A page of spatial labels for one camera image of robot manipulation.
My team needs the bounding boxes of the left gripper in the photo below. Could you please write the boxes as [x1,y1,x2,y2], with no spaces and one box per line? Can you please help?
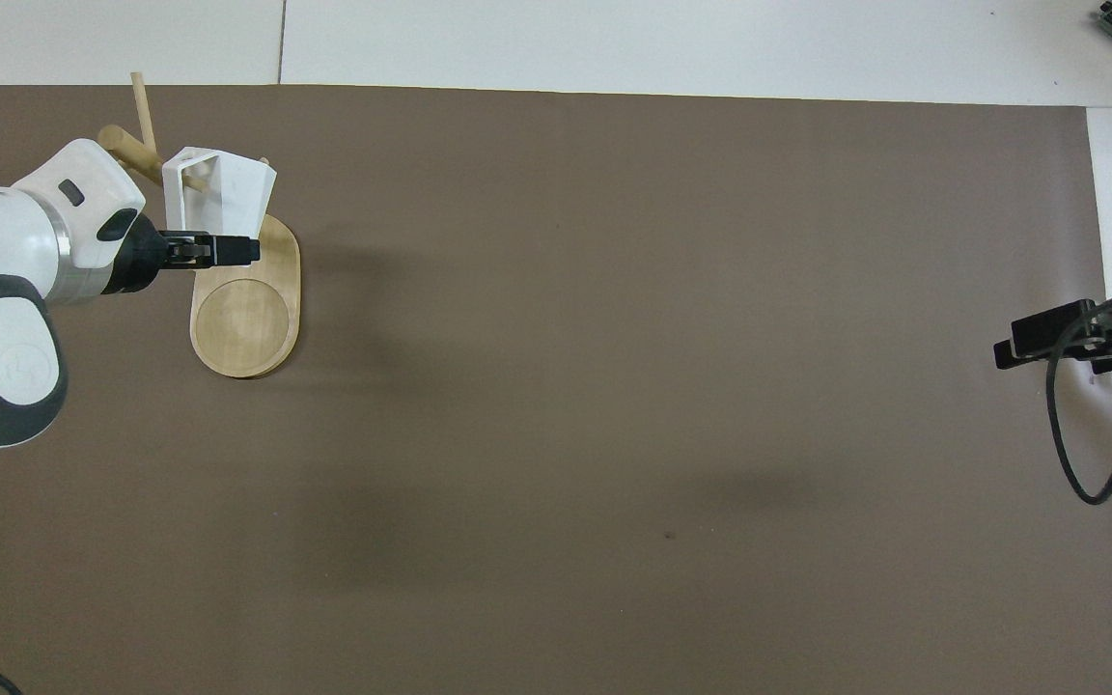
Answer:
[100,213,175,295]

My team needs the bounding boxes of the white cup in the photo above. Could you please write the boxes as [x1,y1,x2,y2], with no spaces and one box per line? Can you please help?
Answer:
[162,147,279,268]

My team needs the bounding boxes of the wooden cup rack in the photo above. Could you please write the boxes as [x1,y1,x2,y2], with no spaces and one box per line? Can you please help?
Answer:
[97,72,303,380]

